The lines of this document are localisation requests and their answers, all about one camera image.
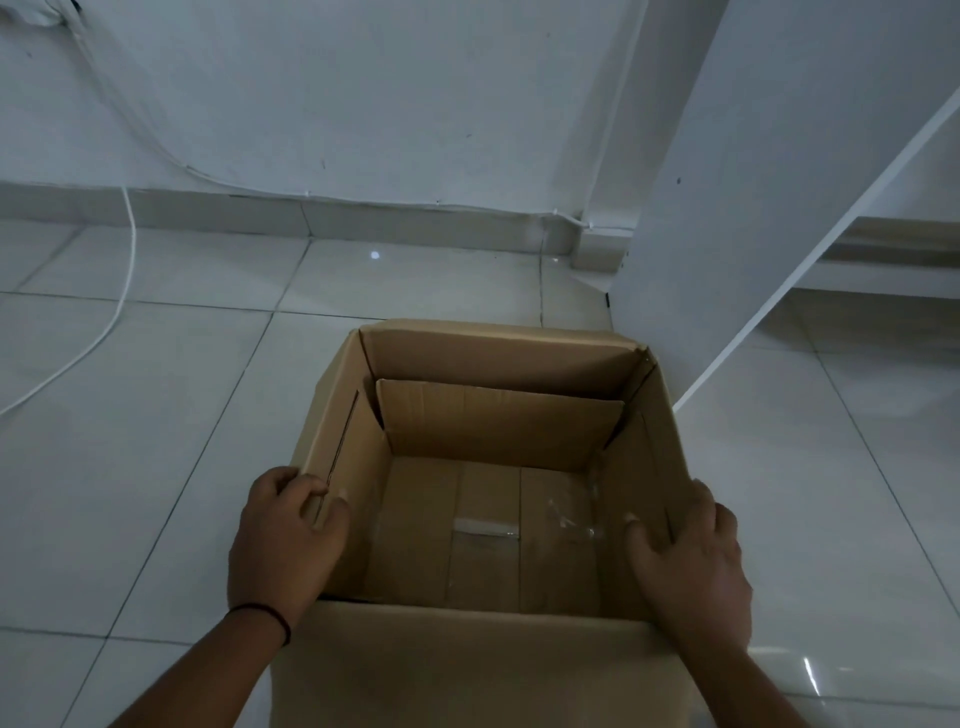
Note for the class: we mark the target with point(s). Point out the person's right hand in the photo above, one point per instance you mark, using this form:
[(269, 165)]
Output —
[(697, 585)]

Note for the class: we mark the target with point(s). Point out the black wristband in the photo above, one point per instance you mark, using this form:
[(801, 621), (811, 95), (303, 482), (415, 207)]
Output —
[(281, 622)]

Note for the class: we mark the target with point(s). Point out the person's left forearm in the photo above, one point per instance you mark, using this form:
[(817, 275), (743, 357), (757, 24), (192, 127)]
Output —
[(202, 675)]

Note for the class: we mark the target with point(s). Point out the white wooden desk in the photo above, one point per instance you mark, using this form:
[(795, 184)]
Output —
[(750, 187)]

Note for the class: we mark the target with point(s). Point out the large plain cardboard box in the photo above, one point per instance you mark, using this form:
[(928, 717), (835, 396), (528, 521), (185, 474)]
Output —
[(487, 675)]

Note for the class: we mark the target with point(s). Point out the cardboard box with clear tape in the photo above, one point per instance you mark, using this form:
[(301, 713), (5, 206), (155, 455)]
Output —
[(487, 427)]

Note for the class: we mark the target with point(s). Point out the person's left hand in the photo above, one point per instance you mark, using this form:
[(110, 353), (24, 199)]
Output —
[(277, 555)]

